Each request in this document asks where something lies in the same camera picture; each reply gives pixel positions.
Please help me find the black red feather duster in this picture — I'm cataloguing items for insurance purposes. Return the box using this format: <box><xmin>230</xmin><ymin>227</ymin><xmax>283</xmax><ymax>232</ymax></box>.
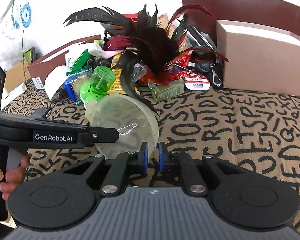
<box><xmin>63</xmin><ymin>3</ymin><xmax>229</xmax><ymax>117</ymax></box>

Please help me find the green flat box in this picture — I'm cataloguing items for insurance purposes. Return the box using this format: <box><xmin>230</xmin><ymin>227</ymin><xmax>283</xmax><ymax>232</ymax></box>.
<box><xmin>71</xmin><ymin>50</ymin><xmax>92</xmax><ymax>71</ymax></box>

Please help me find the dark brown wooden headboard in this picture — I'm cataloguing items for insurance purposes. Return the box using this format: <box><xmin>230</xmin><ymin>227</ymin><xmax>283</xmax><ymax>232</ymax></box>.
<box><xmin>182</xmin><ymin>0</ymin><xmax>300</xmax><ymax>41</ymax></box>

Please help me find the red flat box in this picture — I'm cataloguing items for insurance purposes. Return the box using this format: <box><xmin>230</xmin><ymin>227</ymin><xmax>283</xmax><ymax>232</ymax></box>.
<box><xmin>124</xmin><ymin>14</ymin><xmax>138</xmax><ymax>24</ymax></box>

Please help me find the black car key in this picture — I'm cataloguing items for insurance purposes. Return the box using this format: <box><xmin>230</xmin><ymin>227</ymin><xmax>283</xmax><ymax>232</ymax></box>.
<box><xmin>187</xmin><ymin>61</ymin><xmax>223</xmax><ymax>89</ymax></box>

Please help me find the person's left hand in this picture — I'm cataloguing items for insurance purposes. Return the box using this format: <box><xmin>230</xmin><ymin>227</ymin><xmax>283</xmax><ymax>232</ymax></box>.
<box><xmin>0</xmin><ymin>154</ymin><xmax>30</xmax><ymax>200</ymax></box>

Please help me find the blue small box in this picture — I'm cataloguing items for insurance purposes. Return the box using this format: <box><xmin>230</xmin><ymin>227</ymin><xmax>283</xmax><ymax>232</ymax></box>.
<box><xmin>64</xmin><ymin>76</ymin><xmax>82</xmax><ymax>102</ymax></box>

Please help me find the red white cigarette pack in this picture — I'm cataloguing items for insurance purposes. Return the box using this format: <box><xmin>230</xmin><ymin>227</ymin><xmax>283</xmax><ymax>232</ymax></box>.
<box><xmin>178</xmin><ymin>69</ymin><xmax>210</xmax><ymax>90</ymax></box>

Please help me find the yellow tube package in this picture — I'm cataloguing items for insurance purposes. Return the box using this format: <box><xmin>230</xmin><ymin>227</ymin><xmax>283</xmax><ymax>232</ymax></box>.
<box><xmin>107</xmin><ymin>51</ymin><xmax>138</xmax><ymax>98</ymax></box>

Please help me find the white cloth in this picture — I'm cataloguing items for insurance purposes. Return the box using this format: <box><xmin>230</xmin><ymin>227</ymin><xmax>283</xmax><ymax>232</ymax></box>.
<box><xmin>87</xmin><ymin>43</ymin><xmax>123</xmax><ymax>59</ymax></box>

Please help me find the cardboard box on floor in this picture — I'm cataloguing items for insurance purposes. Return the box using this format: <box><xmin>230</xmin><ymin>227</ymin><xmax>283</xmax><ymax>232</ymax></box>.
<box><xmin>4</xmin><ymin>60</ymin><xmax>31</xmax><ymax>95</ymax></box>

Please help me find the green metal lighter case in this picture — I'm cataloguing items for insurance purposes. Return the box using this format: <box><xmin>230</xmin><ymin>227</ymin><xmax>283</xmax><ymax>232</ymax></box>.
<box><xmin>148</xmin><ymin>78</ymin><xmax>184</xmax><ymax>102</ymax></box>

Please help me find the green plastic jar toy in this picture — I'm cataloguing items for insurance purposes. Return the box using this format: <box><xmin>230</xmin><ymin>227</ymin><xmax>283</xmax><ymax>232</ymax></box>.
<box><xmin>79</xmin><ymin>66</ymin><xmax>116</xmax><ymax>105</ymax></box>

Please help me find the brown cardboard storage box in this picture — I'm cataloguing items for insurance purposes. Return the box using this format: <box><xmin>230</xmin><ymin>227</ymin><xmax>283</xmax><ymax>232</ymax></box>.
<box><xmin>216</xmin><ymin>20</ymin><xmax>300</xmax><ymax>97</ymax></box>

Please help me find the round translucent plastic lid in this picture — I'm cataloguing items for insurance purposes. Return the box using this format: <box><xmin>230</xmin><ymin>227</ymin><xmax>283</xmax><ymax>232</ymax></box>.
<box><xmin>85</xmin><ymin>94</ymin><xmax>159</xmax><ymax>159</ymax></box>

